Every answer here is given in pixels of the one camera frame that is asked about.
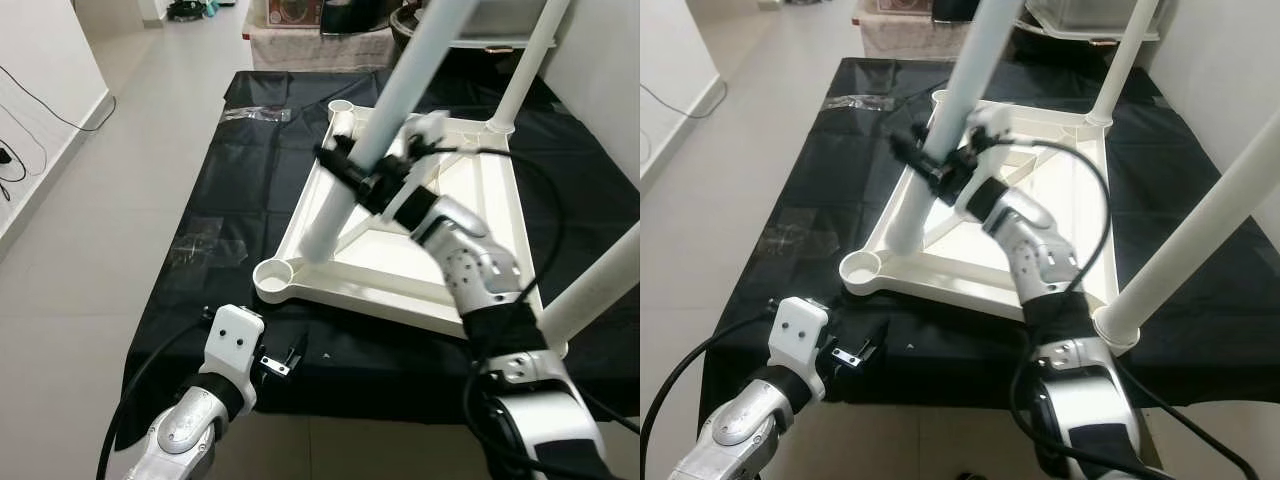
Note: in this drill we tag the small black floor appliance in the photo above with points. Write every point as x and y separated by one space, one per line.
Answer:
190 10

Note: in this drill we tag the glossy black bag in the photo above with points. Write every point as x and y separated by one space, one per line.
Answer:
350 15
955 10

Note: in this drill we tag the large black bowl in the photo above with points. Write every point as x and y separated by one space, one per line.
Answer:
405 30
1040 38

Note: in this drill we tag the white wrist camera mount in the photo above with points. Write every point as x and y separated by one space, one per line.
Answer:
425 128
235 340
800 330
990 120

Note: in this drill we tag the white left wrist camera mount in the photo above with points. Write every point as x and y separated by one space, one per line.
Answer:
800 330
235 340

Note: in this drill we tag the black tablecloth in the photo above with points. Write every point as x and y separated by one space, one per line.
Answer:
180 330
760 330

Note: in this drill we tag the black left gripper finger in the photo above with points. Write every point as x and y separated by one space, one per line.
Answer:
876 340
297 350

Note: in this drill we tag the white plastic table top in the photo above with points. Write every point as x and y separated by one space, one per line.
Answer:
340 285
930 275

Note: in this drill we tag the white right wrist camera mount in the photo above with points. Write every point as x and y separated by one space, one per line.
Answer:
425 128
990 120

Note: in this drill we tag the red framed poster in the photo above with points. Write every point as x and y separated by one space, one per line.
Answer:
292 10
905 5

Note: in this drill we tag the clear tape patch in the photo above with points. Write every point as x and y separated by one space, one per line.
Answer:
862 102
255 115
805 245
210 242

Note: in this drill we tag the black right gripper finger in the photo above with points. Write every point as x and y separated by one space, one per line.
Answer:
915 158
338 165

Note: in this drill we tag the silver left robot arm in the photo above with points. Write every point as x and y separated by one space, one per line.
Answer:
185 435
740 425

